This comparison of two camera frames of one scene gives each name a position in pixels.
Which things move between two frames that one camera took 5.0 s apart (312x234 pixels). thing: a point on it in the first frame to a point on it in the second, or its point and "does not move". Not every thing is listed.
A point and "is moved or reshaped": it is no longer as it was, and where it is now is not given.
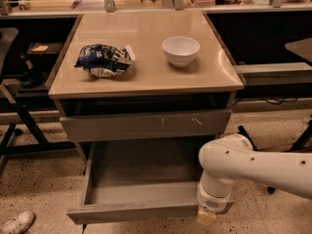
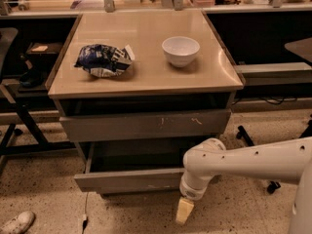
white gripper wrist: (211, 200) to (191, 191)
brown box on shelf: (46, 48) does not move
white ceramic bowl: (180, 51) does not move
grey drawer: (141, 182) is moved or reshaped
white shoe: (19, 224) does not move
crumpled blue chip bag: (104, 60) does not move
